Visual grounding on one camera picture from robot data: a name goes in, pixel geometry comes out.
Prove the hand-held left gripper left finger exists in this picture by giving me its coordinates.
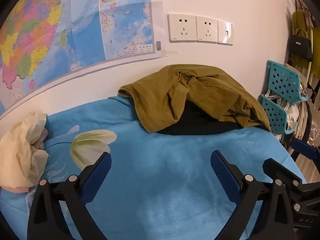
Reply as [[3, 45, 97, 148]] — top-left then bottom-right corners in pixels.
[[27, 151, 112, 240]]

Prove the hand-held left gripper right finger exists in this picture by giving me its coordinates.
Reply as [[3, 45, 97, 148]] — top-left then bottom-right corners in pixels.
[[210, 150, 294, 240]]

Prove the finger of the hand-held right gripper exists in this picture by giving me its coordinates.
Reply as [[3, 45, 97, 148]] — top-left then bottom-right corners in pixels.
[[291, 138, 320, 166], [263, 158, 303, 188]]

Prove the olive brown garment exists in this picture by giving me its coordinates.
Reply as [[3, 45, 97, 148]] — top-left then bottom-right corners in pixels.
[[118, 64, 272, 133]]

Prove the beige cloth bag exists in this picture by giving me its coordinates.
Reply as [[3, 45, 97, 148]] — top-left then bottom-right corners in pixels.
[[284, 64, 313, 155]]

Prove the teal perforated plastic basket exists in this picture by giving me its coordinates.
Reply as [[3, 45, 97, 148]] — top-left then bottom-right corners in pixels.
[[261, 94, 297, 134], [265, 60, 309, 103]]

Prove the black garment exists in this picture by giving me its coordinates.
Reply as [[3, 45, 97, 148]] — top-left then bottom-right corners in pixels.
[[157, 101, 269, 136]]

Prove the blue floral blanket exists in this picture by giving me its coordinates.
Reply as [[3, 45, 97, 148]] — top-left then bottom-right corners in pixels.
[[0, 96, 307, 240]]

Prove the cream garment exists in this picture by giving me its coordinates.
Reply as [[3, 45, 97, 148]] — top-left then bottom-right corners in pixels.
[[0, 111, 49, 188]]

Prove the black handbag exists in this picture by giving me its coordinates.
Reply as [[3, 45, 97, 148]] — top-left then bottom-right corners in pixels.
[[287, 29, 314, 62]]

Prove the white wall switch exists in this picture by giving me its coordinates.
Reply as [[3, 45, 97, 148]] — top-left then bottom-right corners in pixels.
[[217, 20, 235, 46]]

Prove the white wall power socket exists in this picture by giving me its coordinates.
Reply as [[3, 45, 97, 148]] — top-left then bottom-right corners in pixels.
[[167, 13, 197, 42], [196, 16, 219, 44]]

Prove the colourful wall map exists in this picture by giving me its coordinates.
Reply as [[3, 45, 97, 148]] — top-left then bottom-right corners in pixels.
[[0, 0, 178, 120]]

